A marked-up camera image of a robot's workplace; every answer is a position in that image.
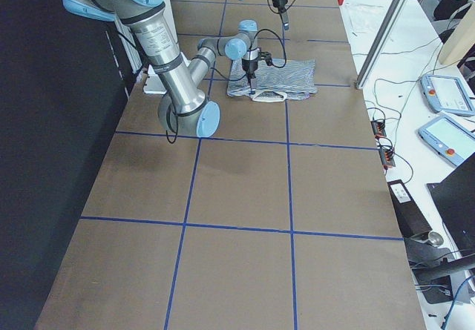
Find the lower teach pendant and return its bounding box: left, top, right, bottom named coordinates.
left=418, top=114, right=474, bottom=167

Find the navy white striped polo shirt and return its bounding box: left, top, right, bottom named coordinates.
left=226, top=60, right=318, bottom=102

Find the aluminium frame post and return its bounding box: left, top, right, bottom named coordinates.
left=355, top=0, right=407, bottom=90

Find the black monitor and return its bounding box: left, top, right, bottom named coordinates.
left=404, top=156, right=474, bottom=304

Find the black cable on white table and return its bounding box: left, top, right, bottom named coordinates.
left=348, top=18, right=461, bottom=186

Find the teach pendant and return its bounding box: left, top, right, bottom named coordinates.
left=418, top=114, right=474, bottom=167
left=420, top=74, right=474, bottom=117

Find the clear plastic sheet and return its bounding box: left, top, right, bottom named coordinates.
left=343, top=2, right=387, bottom=34

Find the black power adapter box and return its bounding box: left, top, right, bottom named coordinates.
left=387, top=179, right=432, bottom=240

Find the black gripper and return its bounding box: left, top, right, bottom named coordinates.
left=272, top=0, right=289, bottom=30
left=241, top=59, right=259, bottom=95

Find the upper teach pendant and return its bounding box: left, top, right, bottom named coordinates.
left=420, top=74, right=474, bottom=117

